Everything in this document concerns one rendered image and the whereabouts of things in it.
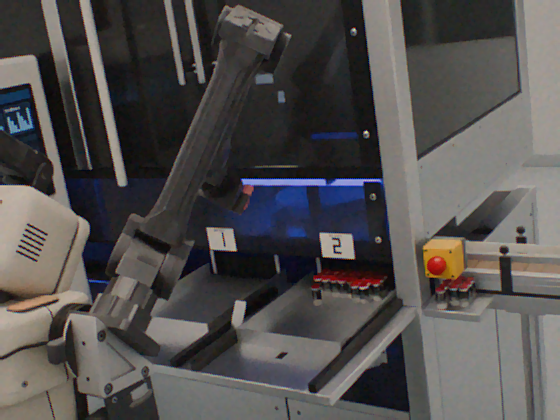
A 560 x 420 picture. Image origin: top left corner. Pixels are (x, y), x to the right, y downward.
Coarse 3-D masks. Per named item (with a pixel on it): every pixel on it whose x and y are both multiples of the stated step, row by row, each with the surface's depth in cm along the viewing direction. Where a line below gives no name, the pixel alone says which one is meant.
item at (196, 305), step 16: (192, 272) 204; (208, 272) 209; (176, 288) 198; (192, 288) 201; (208, 288) 199; (224, 288) 198; (240, 288) 196; (256, 288) 194; (160, 304) 193; (176, 304) 192; (192, 304) 190; (208, 304) 189; (224, 304) 187; (160, 320) 176; (176, 320) 173; (192, 320) 180; (208, 320) 179
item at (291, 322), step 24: (264, 312) 173; (288, 312) 176; (312, 312) 174; (336, 312) 172; (360, 312) 170; (240, 336) 164; (264, 336) 160; (288, 336) 156; (312, 336) 162; (336, 336) 160
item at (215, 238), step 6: (210, 228) 194; (216, 228) 193; (222, 228) 192; (228, 228) 191; (210, 234) 195; (216, 234) 194; (228, 234) 192; (210, 240) 195; (216, 240) 194; (222, 240) 193; (228, 240) 192; (234, 240) 191; (210, 246) 196; (216, 246) 195; (222, 246) 194; (228, 246) 193; (234, 246) 192
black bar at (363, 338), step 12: (396, 300) 169; (384, 312) 164; (396, 312) 167; (372, 324) 159; (384, 324) 162; (360, 336) 154; (372, 336) 157; (348, 348) 150; (360, 348) 153; (336, 360) 146; (348, 360) 148; (324, 372) 142; (336, 372) 144; (312, 384) 138; (324, 384) 140
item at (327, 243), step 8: (328, 240) 175; (336, 240) 174; (344, 240) 173; (328, 248) 176; (336, 248) 175; (344, 248) 174; (352, 248) 172; (328, 256) 177; (336, 256) 176; (344, 256) 174; (352, 256) 173
